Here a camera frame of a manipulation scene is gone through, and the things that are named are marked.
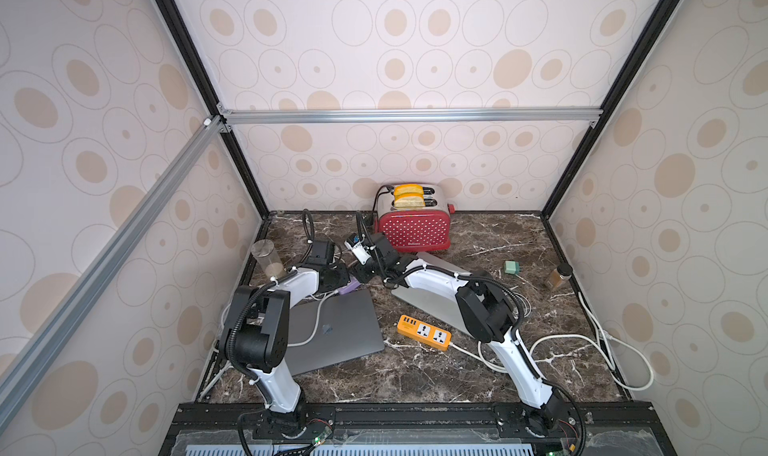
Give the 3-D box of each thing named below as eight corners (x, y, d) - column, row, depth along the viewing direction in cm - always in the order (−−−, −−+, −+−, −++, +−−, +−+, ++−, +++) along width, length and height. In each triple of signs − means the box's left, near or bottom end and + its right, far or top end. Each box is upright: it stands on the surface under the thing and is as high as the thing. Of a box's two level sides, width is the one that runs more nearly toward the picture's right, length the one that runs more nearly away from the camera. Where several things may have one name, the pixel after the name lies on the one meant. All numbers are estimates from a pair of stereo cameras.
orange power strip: (393, 333, 90) (394, 329, 88) (399, 318, 94) (399, 313, 91) (449, 353, 87) (451, 348, 84) (453, 336, 90) (455, 331, 87)
